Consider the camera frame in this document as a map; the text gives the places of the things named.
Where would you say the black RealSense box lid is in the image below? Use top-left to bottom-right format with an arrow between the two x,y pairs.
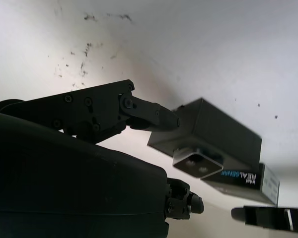
200,163 -> 280,206

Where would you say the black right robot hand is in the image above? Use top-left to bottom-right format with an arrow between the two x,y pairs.
0,79 -> 205,238

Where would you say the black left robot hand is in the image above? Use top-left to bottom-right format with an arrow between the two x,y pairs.
230,205 -> 298,235

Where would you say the black box base with insert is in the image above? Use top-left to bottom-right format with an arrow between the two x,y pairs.
147,98 -> 263,179

